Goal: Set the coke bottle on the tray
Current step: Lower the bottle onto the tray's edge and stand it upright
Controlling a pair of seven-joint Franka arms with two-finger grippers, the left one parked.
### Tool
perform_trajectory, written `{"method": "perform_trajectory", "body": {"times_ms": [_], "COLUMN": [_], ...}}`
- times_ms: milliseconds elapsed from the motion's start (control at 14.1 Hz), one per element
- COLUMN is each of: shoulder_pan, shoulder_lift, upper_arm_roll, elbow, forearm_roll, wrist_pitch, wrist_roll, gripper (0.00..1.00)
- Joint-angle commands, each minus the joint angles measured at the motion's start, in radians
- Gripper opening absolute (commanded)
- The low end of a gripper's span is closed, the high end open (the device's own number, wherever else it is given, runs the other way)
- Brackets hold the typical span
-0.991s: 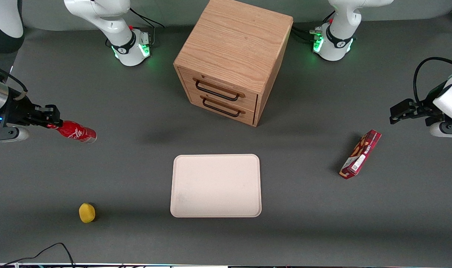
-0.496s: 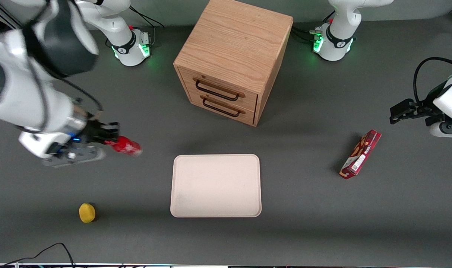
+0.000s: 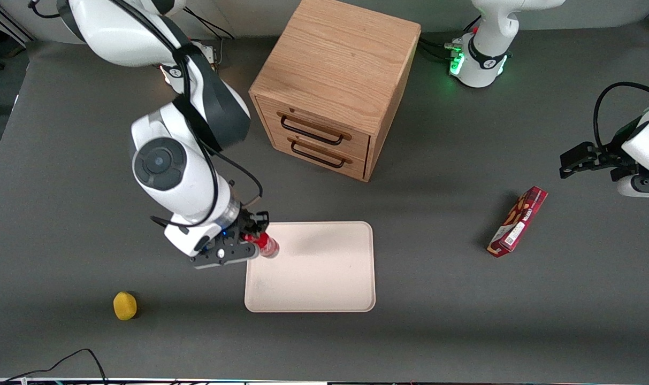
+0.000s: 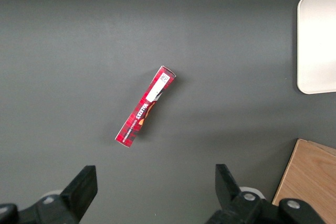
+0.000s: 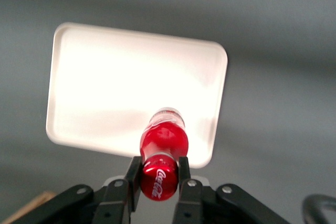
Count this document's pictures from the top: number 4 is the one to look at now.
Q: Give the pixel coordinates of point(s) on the red shortbread biscuit box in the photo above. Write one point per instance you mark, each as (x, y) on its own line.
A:
(147, 107)

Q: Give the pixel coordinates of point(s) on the beige plastic tray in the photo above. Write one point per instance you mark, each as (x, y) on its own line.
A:
(317, 43)

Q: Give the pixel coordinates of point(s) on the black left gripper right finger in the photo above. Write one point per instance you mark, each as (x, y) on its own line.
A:
(236, 208)

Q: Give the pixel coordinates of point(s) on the wooden drawer cabinet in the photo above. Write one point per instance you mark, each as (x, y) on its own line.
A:
(309, 174)

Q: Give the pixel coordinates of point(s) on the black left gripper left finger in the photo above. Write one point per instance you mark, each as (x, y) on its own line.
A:
(73, 197)

